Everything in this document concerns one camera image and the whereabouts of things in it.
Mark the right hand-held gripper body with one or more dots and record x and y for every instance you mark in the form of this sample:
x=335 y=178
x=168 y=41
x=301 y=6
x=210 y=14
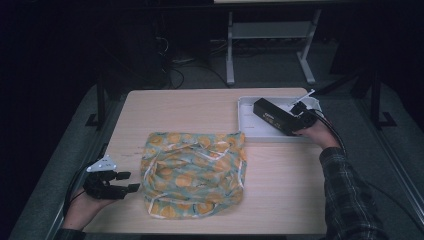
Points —
x=305 y=115

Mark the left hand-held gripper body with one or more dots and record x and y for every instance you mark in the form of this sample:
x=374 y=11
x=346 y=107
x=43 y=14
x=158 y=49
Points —
x=101 y=185

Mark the black rectangular box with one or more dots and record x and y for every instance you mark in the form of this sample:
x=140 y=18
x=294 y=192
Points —
x=275 y=115

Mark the white plastic tray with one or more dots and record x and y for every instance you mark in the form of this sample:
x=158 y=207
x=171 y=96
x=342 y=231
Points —
x=263 y=130

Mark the yellow patterned cloth bag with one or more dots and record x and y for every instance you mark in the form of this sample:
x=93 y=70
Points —
x=193 y=173

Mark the person's right hand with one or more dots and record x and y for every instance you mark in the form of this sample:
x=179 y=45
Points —
x=318 y=135

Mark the person's left hand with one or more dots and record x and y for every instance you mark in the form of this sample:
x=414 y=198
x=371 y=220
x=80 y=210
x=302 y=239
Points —
x=81 y=208

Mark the black metal stand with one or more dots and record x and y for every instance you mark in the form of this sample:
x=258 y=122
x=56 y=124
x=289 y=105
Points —
x=100 y=106
x=376 y=103

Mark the metal floor rail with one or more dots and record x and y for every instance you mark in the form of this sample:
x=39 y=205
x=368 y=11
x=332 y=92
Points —
x=396 y=160
x=60 y=213

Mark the white metal table frame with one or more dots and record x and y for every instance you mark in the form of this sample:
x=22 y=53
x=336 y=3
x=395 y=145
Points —
x=270 y=30

